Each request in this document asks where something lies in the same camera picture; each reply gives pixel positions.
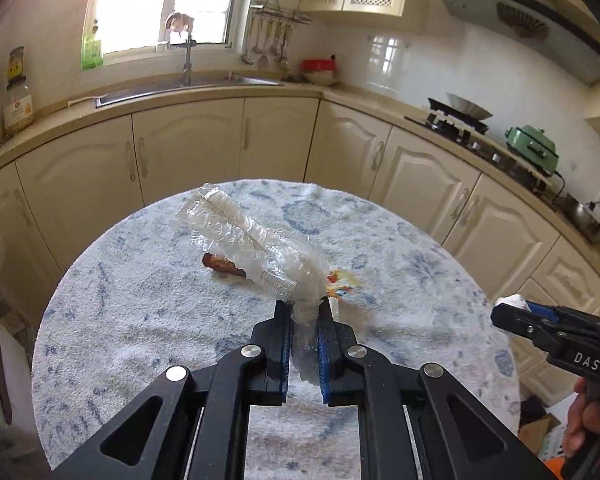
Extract person's right hand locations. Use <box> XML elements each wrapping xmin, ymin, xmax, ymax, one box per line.
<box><xmin>565</xmin><ymin>379</ymin><xmax>600</xmax><ymax>460</ymax></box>

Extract white blue table cloth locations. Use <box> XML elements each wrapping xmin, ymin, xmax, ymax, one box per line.
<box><xmin>31</xmin><ymin>178</ymin><xmax>522</xmax><ymax>480</ymax></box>

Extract row of hanging utensils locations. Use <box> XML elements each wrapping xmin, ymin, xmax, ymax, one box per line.
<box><xmin>241</xmin><ymin>10</ymin><xmax>292</xmax><ymax>72</ymax></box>

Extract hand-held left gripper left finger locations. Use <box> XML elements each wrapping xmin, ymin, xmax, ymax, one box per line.
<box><xmin>50</xmin><ymin>300</ymin><xmax>296</xmax><ymax>480</ymax></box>

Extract green bottle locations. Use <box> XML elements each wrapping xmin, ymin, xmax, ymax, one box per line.
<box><xmin>81</xmin><ymin>32</ymin><xmax>105</xmax><ymax>72</ymax></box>

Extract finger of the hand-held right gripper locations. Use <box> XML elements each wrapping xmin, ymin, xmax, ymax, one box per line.
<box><xmin>491</xmin><ymin>304</ymin><xmax>556</xmax><ymax>356</ymax></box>
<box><xmin>525</xmin><ymin>301</ymin><xmax>581</xmax><ymax>328</ymax></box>

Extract brown wrapper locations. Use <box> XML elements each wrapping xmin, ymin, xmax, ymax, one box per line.
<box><xmin>202</xmin><ymin>252</ymin><xmax>248</xmax><ymax>279</ymax></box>

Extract green electric pot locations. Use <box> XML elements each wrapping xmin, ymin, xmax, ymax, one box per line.
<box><xmin>504</xmin><ymin>125</ymin><xmax>561</xmax><ymax>171</ymax></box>

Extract yellow printed wrapper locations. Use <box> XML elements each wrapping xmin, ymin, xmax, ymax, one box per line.
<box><xmin>325</xmin><ymin>269</ymin><xmax>365</xmax><ymax>313</ymax></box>

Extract glass jar beige contents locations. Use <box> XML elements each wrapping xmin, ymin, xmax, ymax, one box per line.
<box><xmin>2</xmin><ymin>77</ymin><xmax>35</xmax><ymax>136</ymax></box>

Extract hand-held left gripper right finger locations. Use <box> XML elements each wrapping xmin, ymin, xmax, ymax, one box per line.
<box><xmin>316</xmin><ymin>296</ymin><xmax>556</xmax><ymax>480</ymax></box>

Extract metal wok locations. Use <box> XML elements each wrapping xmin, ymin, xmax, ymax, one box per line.
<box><xmin>445</xmin><ymin>91</ymin><xmax>493</xmax><ymax>121</ymax></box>

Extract range hood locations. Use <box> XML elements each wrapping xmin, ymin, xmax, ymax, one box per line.
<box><xmin>422</xmin><ymin>0</ymin><xmax>600</xmax><ymax>86</ymax></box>

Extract cardboard box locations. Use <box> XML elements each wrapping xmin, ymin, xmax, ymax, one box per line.
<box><xmin>517</xmin><ymin>412</ymin><xmax>563</xmax><ymax>461</ymax></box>

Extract kitchen window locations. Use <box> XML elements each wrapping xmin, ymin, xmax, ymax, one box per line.
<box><xmin>82</xmin><ymin>0</ymin><xmax>246</xmax><ymax>68</ymax></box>

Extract steel kitchen sink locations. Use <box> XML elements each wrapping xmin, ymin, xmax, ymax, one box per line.
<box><xmin>95</xmin><ymin>76</ymin><xmax>283</xmax><ymax>107</ymax></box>

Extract black gas stove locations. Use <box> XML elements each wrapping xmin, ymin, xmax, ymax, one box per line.
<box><xmin>405</xmin><ymin>97</ymin><xmax>566</xmax><ymax>196</ymax></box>

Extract metal wall rack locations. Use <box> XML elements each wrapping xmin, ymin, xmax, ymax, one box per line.
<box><xmin>250</xmin><ymin>0</ymin><xmax>313</xmax><ymax>25</ymax></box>

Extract yellow label bottle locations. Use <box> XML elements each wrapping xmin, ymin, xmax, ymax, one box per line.
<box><xmin>7</xmin><ymin>46</ymin><xmax>27</xmax><ymax>86</ymax></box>

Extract steel saucepan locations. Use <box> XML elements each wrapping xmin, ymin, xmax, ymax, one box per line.
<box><xmin>562</xmin><ymin>195</ymin><xmax>600</xmax><ymax>243</ymax></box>

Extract metal faucet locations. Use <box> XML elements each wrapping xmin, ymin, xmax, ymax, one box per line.
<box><xmin>164</xmin><ymin>11</ymin><xmax>197</xmax><ymax>87</ymax></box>

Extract crushed clear plastic bottle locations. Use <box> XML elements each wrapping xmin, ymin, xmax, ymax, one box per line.
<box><xmin>179</xmin><ymin>182</ymin><xmax>330</xmax><ymax>386</ymax></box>

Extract cream lower kitchen cabinets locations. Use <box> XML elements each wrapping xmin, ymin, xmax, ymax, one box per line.
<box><xmin>0</xmin><ymin>95</ymin><xmax>600</xmax><ymax>411</ymax></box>

